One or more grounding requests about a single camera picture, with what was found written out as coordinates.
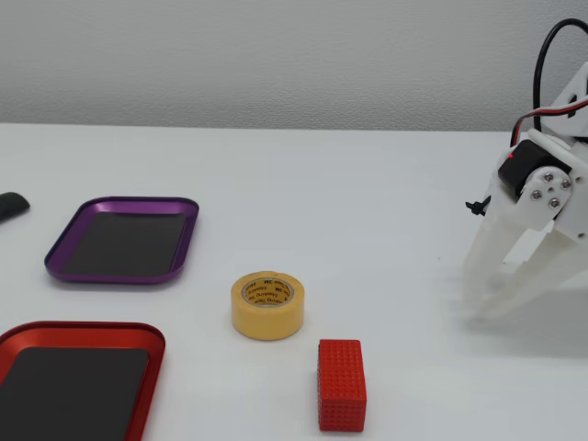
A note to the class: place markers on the red studded block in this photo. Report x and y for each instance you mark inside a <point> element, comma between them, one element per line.
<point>341,386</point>

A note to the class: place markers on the red metal tray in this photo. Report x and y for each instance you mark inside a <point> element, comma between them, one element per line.
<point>69,390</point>

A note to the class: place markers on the yellow masking tape roll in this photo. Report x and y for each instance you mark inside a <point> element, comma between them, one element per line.
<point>267,317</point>

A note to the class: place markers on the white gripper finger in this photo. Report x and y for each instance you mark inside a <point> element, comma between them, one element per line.
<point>523,285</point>
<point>484,257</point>

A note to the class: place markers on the black rounded object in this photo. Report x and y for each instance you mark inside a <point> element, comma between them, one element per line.
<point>11,206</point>

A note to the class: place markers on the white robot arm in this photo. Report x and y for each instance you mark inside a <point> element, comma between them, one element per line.
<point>578,98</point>

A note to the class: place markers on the purple metal tray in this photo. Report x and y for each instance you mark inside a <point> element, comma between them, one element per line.
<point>124,243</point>

